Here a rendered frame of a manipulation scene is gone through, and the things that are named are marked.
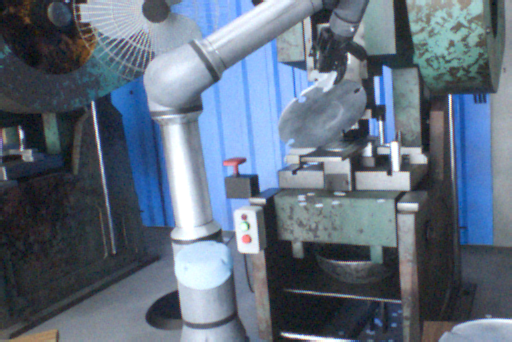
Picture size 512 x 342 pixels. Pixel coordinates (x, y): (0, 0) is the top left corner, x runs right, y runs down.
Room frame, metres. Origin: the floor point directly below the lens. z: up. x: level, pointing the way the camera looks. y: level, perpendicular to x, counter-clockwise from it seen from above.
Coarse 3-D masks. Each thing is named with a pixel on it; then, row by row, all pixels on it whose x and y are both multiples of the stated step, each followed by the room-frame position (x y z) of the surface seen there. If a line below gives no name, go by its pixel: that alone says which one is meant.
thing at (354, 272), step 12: (324, 252) 1.85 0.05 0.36; (336, 252) 1.88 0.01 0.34; (348, 252) 1.89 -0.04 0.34; (360, 252) 1.90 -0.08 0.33; (396, 252) 1.83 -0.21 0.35; (324, 264) 1.68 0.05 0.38; (336, 264) 1.63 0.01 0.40; (348, 264) 1.61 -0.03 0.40; (360, 264) 1.61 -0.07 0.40; (372, 264) 1.61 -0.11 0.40; (384, 264) 1.62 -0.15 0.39; (396, 264) 1.66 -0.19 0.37; (336, 276) 1.67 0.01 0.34; (348, 276) 1.63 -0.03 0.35; (360, 276) 1.62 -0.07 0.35; (372, 276) 1.63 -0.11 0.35; (384, 276) 1.67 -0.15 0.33
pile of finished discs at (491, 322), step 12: (468, 324) 1.21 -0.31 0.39; (480, 324) 1.20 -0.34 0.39; (492, 324) 1.20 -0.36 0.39; (504, 324) 1.19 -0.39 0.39; (444, 336) 1.16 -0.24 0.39; (456, 336) 1.16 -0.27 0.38; (468, 336) 1.15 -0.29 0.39; (480, 336) 1.15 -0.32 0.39; (492, 336) 1.14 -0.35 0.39; (504, 336) 1.14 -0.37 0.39
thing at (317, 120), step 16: (352, 80) 1.53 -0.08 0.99; (320, 96) 1.50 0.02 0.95; (336, 96) 1.54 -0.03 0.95; (352, 96) 1.57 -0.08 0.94; (288, 112) 1.49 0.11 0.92; (304, 112) 1.52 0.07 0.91; (320, 112) 1.56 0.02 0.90; (336, 112) 1.60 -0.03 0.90; (352, 112) 1.62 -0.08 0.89; (288, 128) 1.54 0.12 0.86; (304, 128) 1.57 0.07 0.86; (320, 128) 1.62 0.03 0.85; (336, 128) 1.64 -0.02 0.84; (288, 144) 1.59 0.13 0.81; (304, 144) 1.63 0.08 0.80; (320, 144) 1.67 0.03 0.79
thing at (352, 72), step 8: (320, 24) 1.71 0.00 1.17; (328, 24) 1.70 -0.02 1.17; (352, 40) 1.67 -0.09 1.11; (352, 56) 1.68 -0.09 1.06; (352, 64) 1.68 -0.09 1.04; (352, 72) 1.68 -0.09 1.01; (360, 80) 1.67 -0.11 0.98; (368, 80) 1.71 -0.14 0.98; (360, 88) 1.67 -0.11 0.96; (368, 88) 1.71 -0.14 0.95; (368, 96) 1.70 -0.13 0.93; (368, 104) 1.70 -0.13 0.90
